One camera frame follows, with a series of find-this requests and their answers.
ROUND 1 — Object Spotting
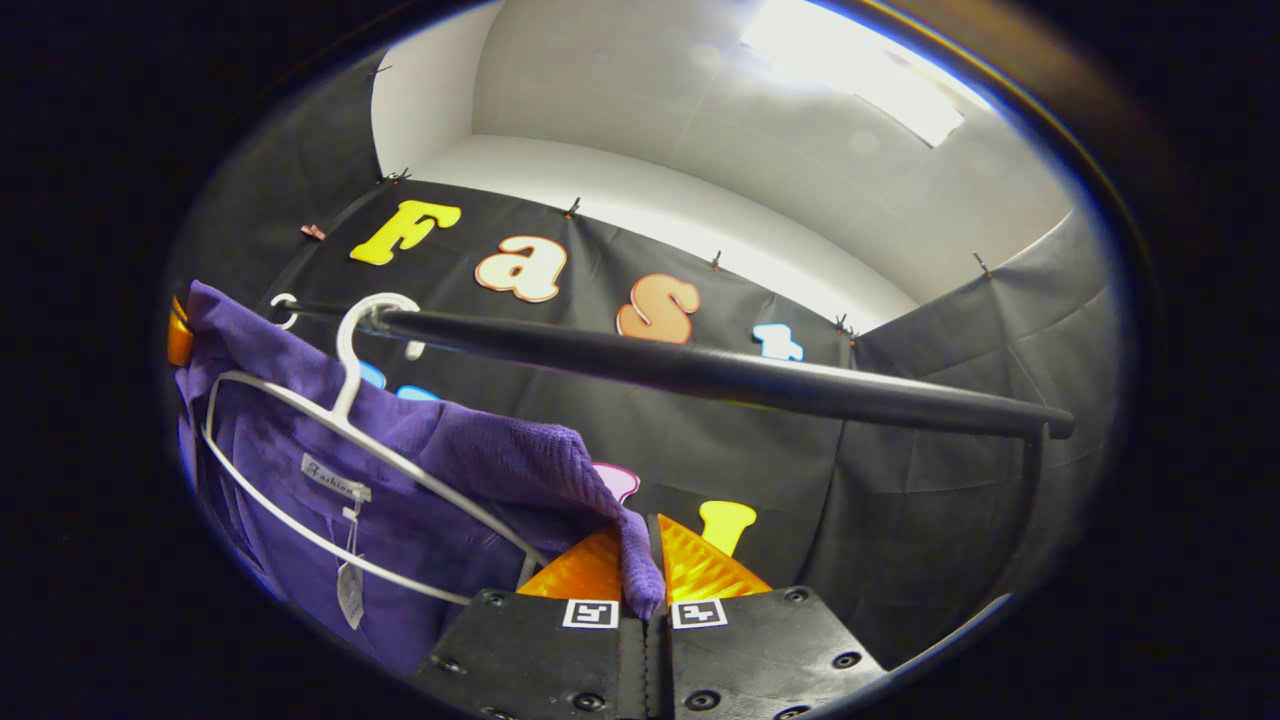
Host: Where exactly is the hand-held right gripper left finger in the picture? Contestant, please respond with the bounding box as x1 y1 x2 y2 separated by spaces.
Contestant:
410 525 651 720

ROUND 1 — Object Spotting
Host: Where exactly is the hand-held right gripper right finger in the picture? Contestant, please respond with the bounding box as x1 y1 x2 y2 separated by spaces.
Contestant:
650 513 889 720

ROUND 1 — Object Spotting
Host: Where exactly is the white hanger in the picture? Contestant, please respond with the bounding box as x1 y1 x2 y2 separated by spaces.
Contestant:
200 292 551 608
270 293 427 362

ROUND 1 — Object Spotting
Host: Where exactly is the purple shirt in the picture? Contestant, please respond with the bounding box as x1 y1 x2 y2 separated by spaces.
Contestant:
175 280 668 676

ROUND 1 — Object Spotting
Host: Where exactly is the black clothes rack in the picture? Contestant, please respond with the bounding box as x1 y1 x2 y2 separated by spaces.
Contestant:
285 298 1077 621

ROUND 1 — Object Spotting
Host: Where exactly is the row of black cloth clips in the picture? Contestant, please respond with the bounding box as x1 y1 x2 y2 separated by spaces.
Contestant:
368 63 994 347

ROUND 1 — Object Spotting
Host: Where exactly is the large ceiling light panel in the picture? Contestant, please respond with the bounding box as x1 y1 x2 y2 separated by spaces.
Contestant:
740 0 967 149

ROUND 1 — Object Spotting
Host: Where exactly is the black cable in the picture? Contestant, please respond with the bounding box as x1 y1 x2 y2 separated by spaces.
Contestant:
828 594 1013 713

